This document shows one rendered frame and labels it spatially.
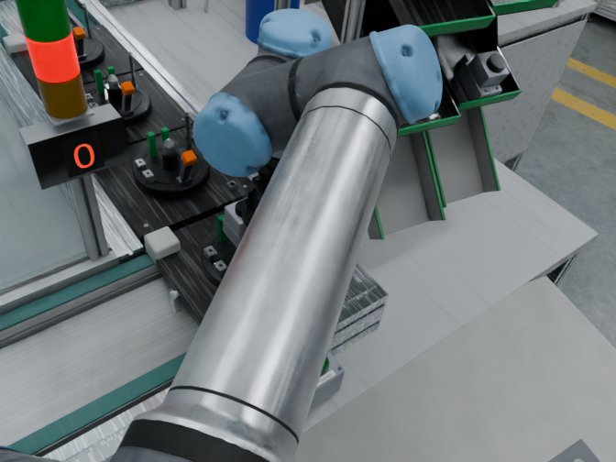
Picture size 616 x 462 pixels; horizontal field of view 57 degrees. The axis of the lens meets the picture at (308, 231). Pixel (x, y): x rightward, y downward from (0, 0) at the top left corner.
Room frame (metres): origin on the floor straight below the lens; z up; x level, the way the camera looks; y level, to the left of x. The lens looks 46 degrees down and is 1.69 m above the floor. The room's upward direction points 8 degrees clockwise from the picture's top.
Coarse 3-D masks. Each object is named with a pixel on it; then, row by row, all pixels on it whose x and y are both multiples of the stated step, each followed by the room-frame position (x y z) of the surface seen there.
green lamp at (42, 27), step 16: (16, 0) 0.55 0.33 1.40; (32, 0) 0.55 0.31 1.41; (48, 0) 0.56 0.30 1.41; (64, 0) 0.58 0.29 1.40; (32, 16) 0.55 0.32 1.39; (48, 16) 0.56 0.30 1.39; (64, 16) 0.57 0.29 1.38; (32, 32) 0.55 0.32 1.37; (48, 32) 0.55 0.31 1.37; (64, 32) 0.57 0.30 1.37
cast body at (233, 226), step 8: (240, 200) 0.64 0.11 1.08; (232, 208) 0.62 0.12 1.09; (240, 208) 0.61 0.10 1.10; (232, 216) 0.60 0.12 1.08; (240, 216) 0.60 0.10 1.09; (224, 224) 0.62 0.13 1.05; (232, 224) 0.60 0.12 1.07; (240, 224) 0.59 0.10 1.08; (224, 232) 0.62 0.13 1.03; (232, 232) 0.60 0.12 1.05; (240, 232) 0.59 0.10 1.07; (232, 240) 0.60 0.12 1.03; (240, 240) 0.58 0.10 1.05
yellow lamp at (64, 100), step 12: (48, 84) 0.55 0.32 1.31; (60, 84) 0.55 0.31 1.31; (72, 84) 0.56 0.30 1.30; (48, 96) 0.55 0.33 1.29; (60, 96) 0.55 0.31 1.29; (72, 96) 0.56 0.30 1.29; (84, 96) 0.58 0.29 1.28; (48, 108) 0.55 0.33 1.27; (60, 108) 0.55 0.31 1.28; (72, 108) 0.56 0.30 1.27; (84, 108) 0.57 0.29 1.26
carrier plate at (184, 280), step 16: (192, 224) 0.68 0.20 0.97; (208, 224) 0.69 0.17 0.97; (192, 240) 0.64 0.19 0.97; (176, 256) 0.60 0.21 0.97; (192, 256) 0.61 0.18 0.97; (176, 272) 0.57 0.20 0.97; (192, 272) 0.58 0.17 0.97; (176, 288) 0.54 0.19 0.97; (192, 288) 0.54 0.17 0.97; (208, 288) 0.55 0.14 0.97; (192, 304) 0.51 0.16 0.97; (208, 304) 0.52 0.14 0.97
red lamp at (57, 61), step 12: (72, 36) 0.58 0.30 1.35; (36, 48) 0.55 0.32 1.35; (48, 48) 0.55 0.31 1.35; (60, 48) 0.56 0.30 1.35; (72, 48) 0.57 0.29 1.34; (36, 60) 0.55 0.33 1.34; (48, 60) 0.55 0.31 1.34; (60, 60) 0.56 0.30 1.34; (72, 60) 0.57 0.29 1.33; (36, 72) 0.56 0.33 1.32; (48, 72) 0.55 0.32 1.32; (60, 72) 0.55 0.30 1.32; (72, 72) 0.57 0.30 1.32
